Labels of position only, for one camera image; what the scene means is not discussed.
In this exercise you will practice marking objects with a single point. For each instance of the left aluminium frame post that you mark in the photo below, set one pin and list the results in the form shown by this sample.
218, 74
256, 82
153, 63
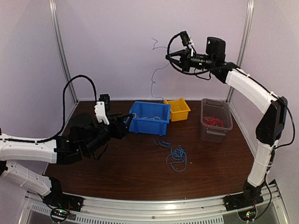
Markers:
59, 40

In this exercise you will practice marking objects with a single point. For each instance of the yellow plastic bin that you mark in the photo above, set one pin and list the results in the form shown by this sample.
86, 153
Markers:
179, 109

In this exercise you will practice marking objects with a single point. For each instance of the aluminium front rail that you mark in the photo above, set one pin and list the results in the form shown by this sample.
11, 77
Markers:
209, 210

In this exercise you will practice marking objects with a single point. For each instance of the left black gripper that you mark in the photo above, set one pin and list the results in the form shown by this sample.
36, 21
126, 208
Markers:
120, 130

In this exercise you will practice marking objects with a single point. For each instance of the aluminium frame post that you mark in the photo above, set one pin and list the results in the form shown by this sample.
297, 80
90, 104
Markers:
249, 14
59, 40

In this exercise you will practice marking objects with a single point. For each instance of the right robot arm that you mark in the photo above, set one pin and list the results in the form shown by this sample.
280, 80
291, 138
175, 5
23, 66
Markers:
272, 107

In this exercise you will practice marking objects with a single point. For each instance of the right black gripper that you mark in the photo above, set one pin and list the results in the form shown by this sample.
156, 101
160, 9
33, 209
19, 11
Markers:
185, 66

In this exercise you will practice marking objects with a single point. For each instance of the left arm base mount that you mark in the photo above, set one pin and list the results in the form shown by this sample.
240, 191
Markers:
57, 198

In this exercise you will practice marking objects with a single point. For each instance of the clear grey plastic container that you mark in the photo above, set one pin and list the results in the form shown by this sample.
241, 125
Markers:
215, 120

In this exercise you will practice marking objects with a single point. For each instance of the right aluminium frame post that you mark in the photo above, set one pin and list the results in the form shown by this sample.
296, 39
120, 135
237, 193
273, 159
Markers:
249, 14

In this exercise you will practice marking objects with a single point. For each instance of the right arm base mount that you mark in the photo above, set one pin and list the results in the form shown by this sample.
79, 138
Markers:
243, 200

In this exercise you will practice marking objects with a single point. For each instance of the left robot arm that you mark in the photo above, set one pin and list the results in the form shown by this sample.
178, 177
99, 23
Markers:
82, 141

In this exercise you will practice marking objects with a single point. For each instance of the blue plastic bin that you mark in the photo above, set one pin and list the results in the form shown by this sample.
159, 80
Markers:
150, 118

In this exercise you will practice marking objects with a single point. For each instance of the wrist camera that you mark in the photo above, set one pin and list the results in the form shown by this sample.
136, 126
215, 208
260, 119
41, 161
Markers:
187, 42
101, 108

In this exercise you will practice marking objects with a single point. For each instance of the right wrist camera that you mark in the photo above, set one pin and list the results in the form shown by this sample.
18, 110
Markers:
187, 42

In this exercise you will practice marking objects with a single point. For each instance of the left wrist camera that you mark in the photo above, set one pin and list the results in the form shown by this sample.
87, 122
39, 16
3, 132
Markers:
101, 108

